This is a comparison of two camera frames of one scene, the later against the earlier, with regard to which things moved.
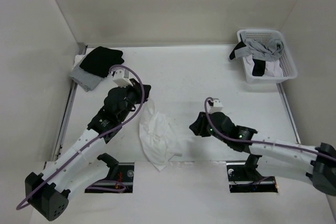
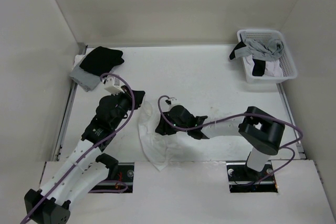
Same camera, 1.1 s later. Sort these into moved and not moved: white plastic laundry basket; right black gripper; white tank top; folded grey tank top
Moved: right black gripper
Not moved: white tank top; white plastic laundry basket; folded grey tank top
